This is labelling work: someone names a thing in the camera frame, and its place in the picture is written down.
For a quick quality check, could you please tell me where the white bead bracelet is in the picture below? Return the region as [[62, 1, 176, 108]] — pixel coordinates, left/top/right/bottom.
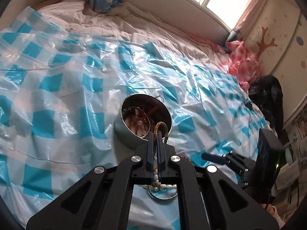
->
[[152, 156, 177, 192]]

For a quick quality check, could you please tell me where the round metal tin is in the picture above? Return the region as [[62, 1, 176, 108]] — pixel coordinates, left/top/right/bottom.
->
[[114, 94, 172, 149]]

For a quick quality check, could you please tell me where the black bag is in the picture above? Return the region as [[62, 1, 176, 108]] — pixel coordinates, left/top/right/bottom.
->
[[248, 75, 284, 137]]

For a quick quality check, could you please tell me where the white striped bed quilt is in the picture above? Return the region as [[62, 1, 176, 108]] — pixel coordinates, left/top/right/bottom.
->
[[34, 0, 229, 62]]

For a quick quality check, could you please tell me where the gold chain bracelet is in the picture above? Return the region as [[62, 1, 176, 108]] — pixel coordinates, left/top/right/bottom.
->
[[153, 121, 169, 145]]

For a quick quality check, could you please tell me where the red string bracelet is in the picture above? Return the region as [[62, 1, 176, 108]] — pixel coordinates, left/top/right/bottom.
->
[[127, 105, 159, 137]]

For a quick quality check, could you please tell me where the silver bangle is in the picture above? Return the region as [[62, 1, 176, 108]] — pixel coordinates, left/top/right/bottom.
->
[[148, 184, 177, 200]]

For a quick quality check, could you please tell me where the pink curtain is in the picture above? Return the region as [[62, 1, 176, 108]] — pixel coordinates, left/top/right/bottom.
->
[[233, 0, 267, 40]]

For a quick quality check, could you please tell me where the wardrobe with tree decal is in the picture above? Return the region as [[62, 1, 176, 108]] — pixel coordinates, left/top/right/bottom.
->
[[245, 0, 306, 126]]

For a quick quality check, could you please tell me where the blue white checkered plastic sheet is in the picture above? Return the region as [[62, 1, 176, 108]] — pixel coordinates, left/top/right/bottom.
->
[[1, 8, 267, 225]]

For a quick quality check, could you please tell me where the pink checkered blanket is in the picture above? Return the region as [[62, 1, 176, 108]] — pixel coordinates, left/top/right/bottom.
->
[[222, 40, 262, 93]]

